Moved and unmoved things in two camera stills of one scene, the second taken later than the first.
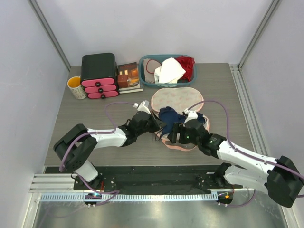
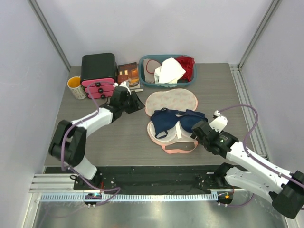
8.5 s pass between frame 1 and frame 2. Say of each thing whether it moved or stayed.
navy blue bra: moved
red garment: stayed
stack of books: stayed
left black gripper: moved
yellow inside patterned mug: stayed
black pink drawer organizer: stayed
